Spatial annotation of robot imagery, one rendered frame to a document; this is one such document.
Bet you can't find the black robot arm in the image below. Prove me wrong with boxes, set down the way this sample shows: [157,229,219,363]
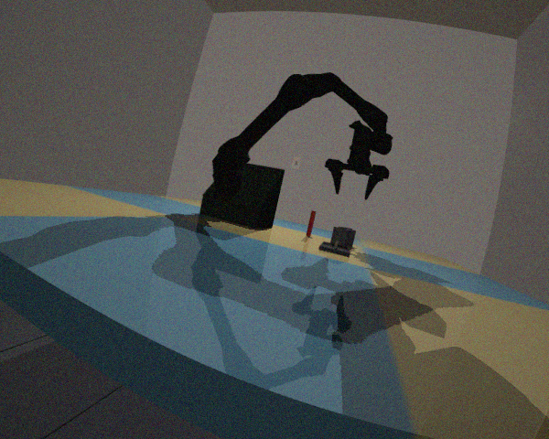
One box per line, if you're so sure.
[212,72,393,196]

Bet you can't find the red peg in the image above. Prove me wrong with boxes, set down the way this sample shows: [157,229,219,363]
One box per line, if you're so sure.
[307,210,316,236]

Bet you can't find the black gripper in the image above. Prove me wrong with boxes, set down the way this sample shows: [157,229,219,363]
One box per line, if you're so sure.
[325,144,390,200]

